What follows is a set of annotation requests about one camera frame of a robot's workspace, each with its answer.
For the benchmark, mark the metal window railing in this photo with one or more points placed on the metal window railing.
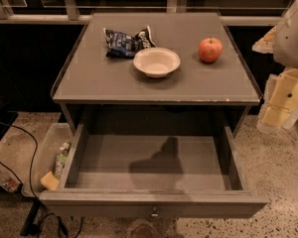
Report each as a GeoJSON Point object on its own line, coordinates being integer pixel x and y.
{"type": "Point", "coordinates": [232, 12]}

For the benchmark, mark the metal drawer knob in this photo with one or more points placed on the metal drawer knob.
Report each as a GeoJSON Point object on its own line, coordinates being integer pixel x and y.
{"type": "Point", "coordinates": [154, 214]}

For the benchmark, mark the grey cabinet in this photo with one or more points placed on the grey cabinet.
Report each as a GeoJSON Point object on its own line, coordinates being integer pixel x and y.
{"type": "Point", "coordinates": [90, 77]}

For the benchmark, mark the plastic bottle in bin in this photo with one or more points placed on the plastic bottle in bin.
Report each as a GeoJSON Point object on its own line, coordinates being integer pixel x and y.
{"type": "Point", "coordinates": [61, 159]}

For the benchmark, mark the crumpled bottle on floor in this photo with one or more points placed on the crumpled bottle on floor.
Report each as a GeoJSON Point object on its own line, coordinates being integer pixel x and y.
{"type": "Point", "coordinates": [7, 182]}

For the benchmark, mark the white bowl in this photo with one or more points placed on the white bowl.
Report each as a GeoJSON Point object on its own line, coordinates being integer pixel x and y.
{"type": "Point", "coordinates": [156, 62]}

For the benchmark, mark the blue chip bag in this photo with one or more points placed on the blue chip bag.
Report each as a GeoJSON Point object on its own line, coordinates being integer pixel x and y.
{"type": "Point", "coordinates": [122, 45]}

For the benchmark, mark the red apple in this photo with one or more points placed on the red apple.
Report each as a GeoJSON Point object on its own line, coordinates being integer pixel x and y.
{"type": "Point", "coordinates": [210, 49]}

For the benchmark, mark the yellow sponge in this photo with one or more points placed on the yellow sponge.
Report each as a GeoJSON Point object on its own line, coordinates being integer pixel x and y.
{"type": "Point", "coordinates": [49, 181]}

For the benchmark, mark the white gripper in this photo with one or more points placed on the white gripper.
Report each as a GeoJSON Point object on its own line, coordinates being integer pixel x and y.
{"type": "Point", "coordinates": [292, 45]}

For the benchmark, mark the grey top drawer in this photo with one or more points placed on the grey top drawer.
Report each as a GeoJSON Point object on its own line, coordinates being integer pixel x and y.
{"type": "Point", "coordinates": [123, 162]}

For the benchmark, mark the clear plastic bin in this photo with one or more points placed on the clear plastic bin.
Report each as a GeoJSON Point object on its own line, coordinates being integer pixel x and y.
{"type": "Point", "coordinates": [44, 160]}

